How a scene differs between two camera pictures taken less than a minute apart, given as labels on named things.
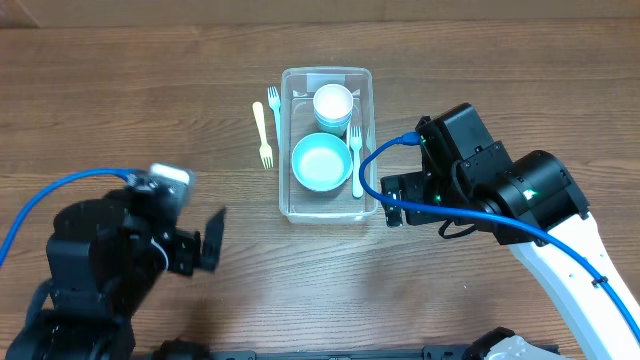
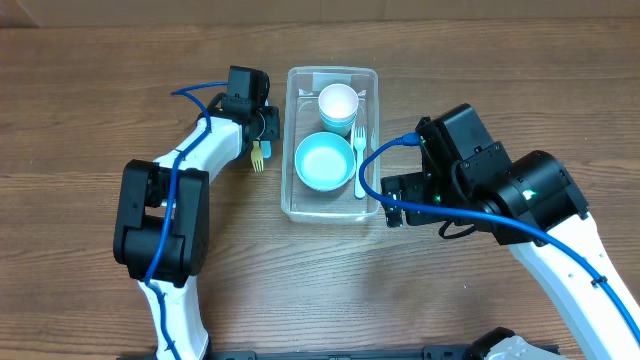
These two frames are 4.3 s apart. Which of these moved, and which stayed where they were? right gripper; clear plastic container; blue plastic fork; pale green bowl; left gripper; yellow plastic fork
Moved: left gripper; blue plastic fork; yellow plastic fork
Stayed: pale green bowl; clear plastic container; right gripper
